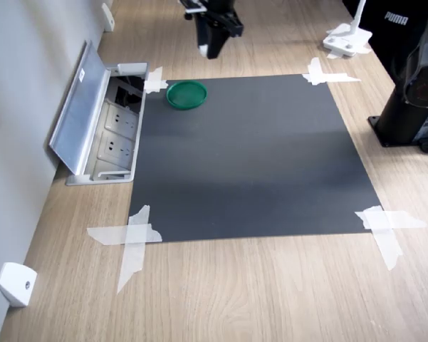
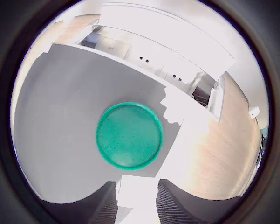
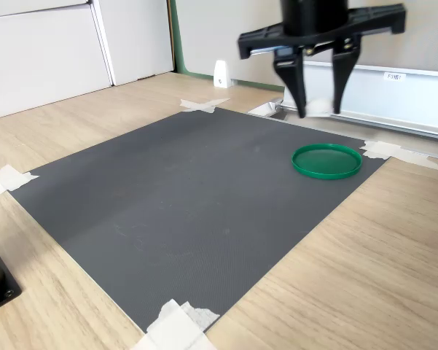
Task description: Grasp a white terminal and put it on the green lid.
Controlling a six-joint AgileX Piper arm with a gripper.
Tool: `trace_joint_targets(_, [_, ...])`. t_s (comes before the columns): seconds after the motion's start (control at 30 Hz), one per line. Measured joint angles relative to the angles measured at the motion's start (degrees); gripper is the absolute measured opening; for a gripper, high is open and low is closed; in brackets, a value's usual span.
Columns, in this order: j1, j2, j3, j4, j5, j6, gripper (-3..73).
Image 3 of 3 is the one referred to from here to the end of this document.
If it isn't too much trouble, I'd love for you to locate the round green lid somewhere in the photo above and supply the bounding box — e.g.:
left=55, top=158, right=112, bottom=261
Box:
left=291, top=143, right=363, bottom=181

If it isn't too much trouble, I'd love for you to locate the white masking tape patch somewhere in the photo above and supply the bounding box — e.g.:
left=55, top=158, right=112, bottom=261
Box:
left=0, top=163, right=40, bottom=201
left=130, top=298, right=222, bottom=350
left=359, top=140, right=438, bottom=171
left=179, top=97, right=231, bottom=114

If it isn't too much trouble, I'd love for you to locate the white panel partition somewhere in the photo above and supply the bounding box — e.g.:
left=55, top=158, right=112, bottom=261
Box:
left=0, top=0, right=117, bottom=123
left=93, top=0, right=176, bottom=88

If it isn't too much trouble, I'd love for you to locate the dark grey mat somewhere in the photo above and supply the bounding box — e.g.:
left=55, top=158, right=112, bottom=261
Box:
left=10, top=106, right=387, bottom=335

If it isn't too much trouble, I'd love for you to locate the silver cable duct box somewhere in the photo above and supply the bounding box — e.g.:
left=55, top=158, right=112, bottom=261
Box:
left=246, top=60, right=438, bottom=158

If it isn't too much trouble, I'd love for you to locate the white partition foot bracket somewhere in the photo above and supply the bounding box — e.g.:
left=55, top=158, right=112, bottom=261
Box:
left=213, top=60, right=227, bottom=89

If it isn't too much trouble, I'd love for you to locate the green partition frame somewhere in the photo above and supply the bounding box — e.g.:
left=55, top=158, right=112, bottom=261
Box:
left=167, top=0, right=286, bottom=92

